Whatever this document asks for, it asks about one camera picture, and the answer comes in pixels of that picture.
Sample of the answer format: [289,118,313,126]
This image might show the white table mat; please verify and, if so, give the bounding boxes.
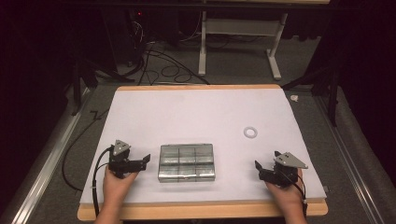
[79,88,328,205]

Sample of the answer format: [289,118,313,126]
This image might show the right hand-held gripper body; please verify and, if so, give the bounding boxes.
[270,150,309,189]

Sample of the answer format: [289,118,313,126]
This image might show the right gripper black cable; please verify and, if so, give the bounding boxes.
[279,170,308,218]

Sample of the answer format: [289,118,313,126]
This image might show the clear plastic compartment box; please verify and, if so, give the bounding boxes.
[157,143,217,184]

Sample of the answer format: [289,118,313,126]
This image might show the bundle of black floor cables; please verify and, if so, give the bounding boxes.
[124,36,211,87]

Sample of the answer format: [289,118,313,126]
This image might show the black metal stand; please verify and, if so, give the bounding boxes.
[280,60,342,128]
[70,57,135,117]

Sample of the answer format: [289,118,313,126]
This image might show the white metal desk frame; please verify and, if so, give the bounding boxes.
[197,10,290,81]

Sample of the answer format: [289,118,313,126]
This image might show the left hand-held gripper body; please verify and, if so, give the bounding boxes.
[107,139,133,179]

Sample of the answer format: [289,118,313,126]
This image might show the person's right hand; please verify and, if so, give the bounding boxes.
[264,168,305,204]

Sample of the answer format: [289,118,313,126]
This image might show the white ring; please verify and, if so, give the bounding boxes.
[243,126,259,139]

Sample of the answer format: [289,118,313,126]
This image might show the person's left hand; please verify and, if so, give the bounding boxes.
[102,165,140,203]

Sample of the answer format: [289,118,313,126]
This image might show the dark computer tower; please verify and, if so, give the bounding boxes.
[102,8,148,67]

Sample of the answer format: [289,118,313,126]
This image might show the black floor cable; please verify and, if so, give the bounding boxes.
[61,107,110,192]

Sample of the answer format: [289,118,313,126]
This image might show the wooden table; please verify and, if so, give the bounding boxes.
[77,83,330,222]

